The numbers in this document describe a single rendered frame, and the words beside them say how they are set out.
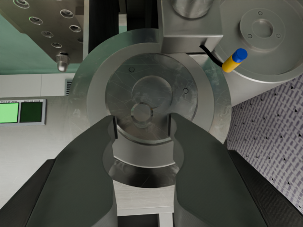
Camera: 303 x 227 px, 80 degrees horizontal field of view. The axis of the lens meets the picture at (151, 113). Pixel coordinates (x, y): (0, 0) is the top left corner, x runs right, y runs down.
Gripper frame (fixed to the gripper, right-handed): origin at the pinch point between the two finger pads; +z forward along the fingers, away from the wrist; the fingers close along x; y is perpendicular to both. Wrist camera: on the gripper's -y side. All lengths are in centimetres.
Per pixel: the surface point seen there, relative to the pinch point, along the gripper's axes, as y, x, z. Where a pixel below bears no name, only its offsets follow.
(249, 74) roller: -0.7, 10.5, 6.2
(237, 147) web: 17.3, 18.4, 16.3
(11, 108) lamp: 16, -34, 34
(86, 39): -3.7, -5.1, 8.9
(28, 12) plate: -6.0, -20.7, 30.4
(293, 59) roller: -1.6, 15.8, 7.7
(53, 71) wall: 77, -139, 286
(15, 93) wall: 104, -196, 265
